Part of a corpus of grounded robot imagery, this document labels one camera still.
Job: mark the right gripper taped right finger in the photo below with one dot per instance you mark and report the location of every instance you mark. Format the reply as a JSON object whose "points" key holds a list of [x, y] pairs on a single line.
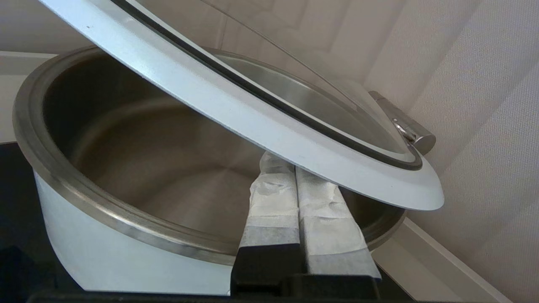
{"points": [[328, 227]]}

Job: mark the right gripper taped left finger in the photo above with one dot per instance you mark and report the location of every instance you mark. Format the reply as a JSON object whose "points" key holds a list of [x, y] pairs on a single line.
{"points": [[273, 210]]}

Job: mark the white rimmed glass lid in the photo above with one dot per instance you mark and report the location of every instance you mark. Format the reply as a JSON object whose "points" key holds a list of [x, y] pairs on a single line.
{"points": [[210, 92]]}

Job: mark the white pot with steel liner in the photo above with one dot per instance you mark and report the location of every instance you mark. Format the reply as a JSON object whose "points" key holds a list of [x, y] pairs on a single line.
{"points": [[126, 261]]}

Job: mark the black glass cooktop panel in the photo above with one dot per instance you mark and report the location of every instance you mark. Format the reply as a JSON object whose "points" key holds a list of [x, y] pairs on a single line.
{"points": [[21, 219]]}

